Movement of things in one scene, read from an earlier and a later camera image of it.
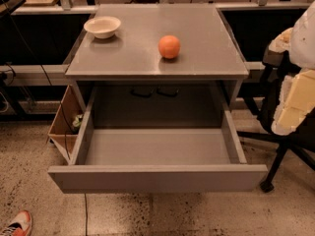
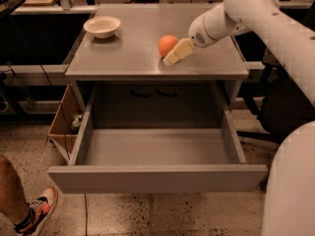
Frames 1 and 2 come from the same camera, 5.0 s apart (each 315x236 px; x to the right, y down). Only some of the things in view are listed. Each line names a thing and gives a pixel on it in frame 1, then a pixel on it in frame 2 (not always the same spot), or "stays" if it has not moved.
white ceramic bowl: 102,27 stays
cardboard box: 66,123 stays
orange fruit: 168,46 stays
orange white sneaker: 20,225 → 40,209
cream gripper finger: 296,100 → 184,47
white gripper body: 304,44 → 198,33
